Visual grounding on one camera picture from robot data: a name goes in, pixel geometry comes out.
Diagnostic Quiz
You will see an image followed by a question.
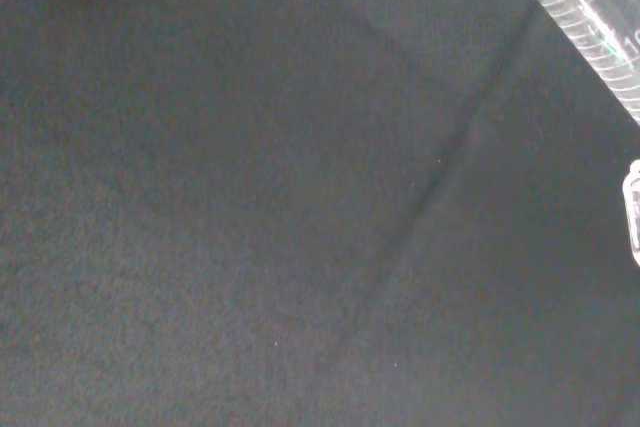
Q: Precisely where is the black cloth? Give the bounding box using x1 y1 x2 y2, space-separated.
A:
0 0 640 427

